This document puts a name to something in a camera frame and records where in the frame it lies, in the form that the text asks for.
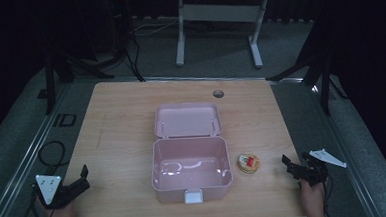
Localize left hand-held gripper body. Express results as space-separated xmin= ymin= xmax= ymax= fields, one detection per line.
xmin=34 ymin=173 xmax=78 ymax=211

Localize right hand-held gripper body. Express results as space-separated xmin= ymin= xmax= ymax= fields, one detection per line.
xmin=294 ymin=148 xmax=348 ymax=188

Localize pink plastic storage box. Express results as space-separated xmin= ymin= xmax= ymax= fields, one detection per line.
xmin=147 ymin=100 xmax=235 ymax=207

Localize person's right hand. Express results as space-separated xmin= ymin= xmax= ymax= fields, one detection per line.
xmin=299 ymin=178 xmax=329 ymax=217

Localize black metal stand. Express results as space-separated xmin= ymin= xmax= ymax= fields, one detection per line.
xmin=265 ymin=43 xmax=351 ymax=120
xmin=34 ymin=51 xmax=117 ymax=117

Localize black computer tower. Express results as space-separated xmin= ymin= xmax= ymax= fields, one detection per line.
xmin=106 ymin=0 xmax=134 ymax=59

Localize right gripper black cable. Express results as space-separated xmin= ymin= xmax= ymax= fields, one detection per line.
xmin=320 ymin=172 xmax=335 ymax=217

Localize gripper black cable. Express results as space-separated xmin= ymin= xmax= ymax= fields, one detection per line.
xmin=320 ymin=172 xmax=335 ymax=217
xmin=17 ymin=185 xmax=55 ymax=217

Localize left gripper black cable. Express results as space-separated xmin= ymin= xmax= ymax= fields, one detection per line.
xmin=17 ymin=185 xmax=55 ymax=217

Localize metal floor rail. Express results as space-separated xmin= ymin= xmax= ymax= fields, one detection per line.
xmin=268 ymin=73 xmax=385 ymax=217
xmin=0 ymin=83 xmax=80 ymax=217

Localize looped black cable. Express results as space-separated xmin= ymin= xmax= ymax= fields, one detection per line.
xmin=36 ymin=139 xmax=68 ymax=178

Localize black floor cables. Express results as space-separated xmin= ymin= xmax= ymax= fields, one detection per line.
xmin=121 ymin=32 xmax=148 ymax=84

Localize white floor cable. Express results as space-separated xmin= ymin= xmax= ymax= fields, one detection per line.
xmin=130 ymin=19 xmax=180 ymax=39

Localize white metal desk frame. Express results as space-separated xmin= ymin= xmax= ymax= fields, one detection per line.
xmin=172 ymin=0 xmax=275 ymax=73

